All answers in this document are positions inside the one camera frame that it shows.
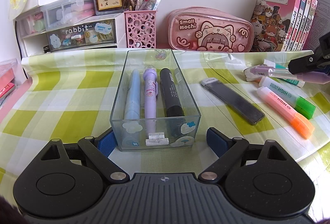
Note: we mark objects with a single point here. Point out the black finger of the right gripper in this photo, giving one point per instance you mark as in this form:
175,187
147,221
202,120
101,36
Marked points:
303,65

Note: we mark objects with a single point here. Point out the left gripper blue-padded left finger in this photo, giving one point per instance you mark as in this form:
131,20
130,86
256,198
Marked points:
94,152

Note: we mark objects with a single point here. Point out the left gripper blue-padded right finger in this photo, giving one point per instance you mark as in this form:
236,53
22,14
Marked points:
229,152

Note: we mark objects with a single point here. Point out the thin lilac pen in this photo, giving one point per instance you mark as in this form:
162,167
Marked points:
309,77

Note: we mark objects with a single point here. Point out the light blue pen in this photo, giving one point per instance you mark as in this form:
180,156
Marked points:
132,105

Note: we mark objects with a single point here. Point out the orange pink highlighter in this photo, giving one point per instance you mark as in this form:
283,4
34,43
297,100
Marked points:
301,124

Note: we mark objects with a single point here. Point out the clear plastic organizer box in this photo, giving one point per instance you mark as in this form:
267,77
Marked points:
171,132

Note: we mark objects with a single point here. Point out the black marker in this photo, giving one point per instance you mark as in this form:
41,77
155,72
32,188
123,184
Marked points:
171,100

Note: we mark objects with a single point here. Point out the purple cartoon pen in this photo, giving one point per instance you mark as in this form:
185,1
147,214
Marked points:
150,98

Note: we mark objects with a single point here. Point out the black pencil lead case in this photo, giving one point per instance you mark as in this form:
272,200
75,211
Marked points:
235,101

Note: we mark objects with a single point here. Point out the green highlighter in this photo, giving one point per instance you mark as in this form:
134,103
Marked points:
297,102

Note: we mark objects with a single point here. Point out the pink cat book set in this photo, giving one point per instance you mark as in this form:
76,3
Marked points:
282,25

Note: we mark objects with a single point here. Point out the green checked tablecloth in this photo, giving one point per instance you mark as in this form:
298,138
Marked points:
72,93

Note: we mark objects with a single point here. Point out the dirty white eraser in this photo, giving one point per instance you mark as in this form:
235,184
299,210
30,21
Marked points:
249,76

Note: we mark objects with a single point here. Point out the clear rabbit drawer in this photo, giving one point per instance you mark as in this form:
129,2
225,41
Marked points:
90,33

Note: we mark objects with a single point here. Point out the pink cat pencil case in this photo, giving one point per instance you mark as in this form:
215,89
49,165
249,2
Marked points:
208,29

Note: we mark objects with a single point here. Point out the pink box at left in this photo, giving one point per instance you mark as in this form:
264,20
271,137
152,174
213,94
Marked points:
7,76

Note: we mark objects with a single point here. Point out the white drawer organizer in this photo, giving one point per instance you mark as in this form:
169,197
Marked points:
32,33

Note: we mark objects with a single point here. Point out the pink perforated pen holder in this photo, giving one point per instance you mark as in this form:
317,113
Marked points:
140,29

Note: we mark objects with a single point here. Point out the clear upper drawer box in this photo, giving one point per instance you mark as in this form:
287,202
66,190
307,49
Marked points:
66,13

